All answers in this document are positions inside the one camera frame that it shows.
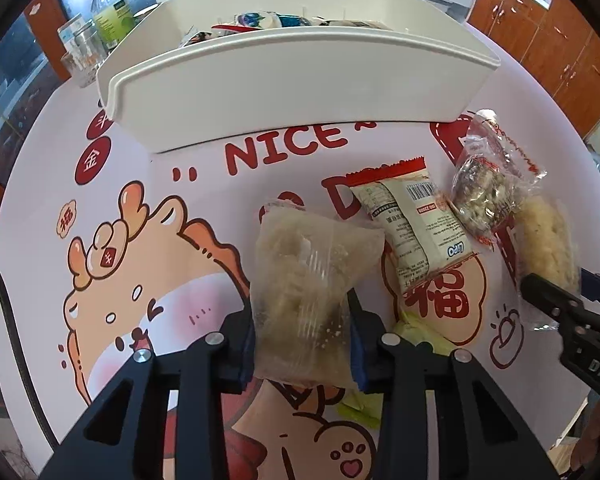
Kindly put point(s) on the blue and white snack packet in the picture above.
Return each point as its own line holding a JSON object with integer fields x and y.
{"x": 265, "y": 21}

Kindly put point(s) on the printed cartoon tablecloth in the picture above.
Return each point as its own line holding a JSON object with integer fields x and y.
{"x": 130, "y": 235}

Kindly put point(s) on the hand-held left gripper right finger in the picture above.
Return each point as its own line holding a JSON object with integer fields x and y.
{"x": 356, "y": 350}

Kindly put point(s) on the white plastic organizer tray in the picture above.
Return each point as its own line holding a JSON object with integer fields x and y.
{"x": 300, "y": 80}

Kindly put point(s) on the green label plastic bottle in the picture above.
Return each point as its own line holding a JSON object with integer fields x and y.
{"x": 111, "y": 15}

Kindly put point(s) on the green snack packet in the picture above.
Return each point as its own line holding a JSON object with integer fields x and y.
{"x": 420, "y": 335}

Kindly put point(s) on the clear rice cake packet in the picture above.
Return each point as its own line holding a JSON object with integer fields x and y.
{"x": 305, "y": 280}

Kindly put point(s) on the brown wooden cabinets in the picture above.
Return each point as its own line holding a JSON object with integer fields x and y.
{"x": 550, "y": 35}

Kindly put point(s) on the brown nut bar packet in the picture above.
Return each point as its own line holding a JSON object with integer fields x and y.
{"x": 485, "y": 195}

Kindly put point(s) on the person's right hand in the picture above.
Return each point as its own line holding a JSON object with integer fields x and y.
{"x": 597, "y": 435}

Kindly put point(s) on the clear glass jar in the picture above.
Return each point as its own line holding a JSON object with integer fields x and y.
{"x": 85, "y": 60}

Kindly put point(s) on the red-edged white snack packet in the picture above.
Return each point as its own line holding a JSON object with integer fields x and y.
{"x": 415, "y": 220}

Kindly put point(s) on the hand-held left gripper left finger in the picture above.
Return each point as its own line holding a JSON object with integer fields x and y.
{"x": 247, "y": 342}

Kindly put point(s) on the clear cracker packet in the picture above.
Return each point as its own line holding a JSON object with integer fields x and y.
{"x": 547, "y": 245}

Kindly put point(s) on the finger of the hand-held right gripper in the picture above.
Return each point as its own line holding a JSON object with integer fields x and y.
{"x": 597, "y": 285}
{"x": 550, "y": 297}

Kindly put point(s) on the blue label glass jar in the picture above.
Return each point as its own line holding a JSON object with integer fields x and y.
{"x": 72, "y": 35}

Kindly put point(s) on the glass door display cabinet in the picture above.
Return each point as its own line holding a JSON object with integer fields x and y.
{"x": 15, "y": 75}

